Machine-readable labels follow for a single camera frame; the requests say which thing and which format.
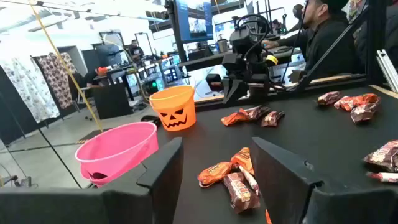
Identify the black diagonal frame strut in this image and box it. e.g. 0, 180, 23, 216
294, 6, 371, 93

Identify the black table frame post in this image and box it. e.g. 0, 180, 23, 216
366, 0, 387, 82

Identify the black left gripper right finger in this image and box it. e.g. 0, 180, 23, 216
251, 137, 398, 224

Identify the black computer case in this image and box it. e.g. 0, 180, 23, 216
91, 82, 134, 121

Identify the yellow orange hanging cord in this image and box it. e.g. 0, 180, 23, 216
27, 0, 104, 134

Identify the brown patterned hanging cloth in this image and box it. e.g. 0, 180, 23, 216
35, 52, 78, 110

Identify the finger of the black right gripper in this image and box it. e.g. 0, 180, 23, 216
233, 79, 244, 99
222, 79, 233, 104

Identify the person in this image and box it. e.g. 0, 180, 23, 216
128, 39, 146, 62
262, 0, 359, 84
287, 3, 309, 34

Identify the orange jack-o-lantern bucket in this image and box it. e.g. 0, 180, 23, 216
149, 85, 197, 133

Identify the large blue lit monitor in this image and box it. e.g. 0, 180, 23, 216
172, 0, 215, 45

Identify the yellow cable band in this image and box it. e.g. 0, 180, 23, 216
265, 54, 279, 67

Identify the metal cup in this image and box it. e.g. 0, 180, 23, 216
216, 38, 229, 54

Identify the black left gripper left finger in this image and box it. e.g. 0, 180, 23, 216
0, 137, 184, 224

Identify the silver aluminium extrusion bar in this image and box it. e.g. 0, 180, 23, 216
375, 49, 398, 94

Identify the white patterned hanging cloth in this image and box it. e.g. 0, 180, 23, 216
0, 57, 61, 124

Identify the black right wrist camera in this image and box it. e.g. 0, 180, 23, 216
231, 26, 264, 54

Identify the pink halloween bucket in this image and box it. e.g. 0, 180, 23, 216
75, 121, 160, 188

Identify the black office desk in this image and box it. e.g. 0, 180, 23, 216
178, 46, 304, 73

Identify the brown chocolate bar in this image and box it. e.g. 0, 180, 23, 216
363, 139, 398, 174
317, 90, 343, 106
223, 172, 261, 215
261, 110, 285, 128
244, 105, 272, 121
350, 101, 381, 124

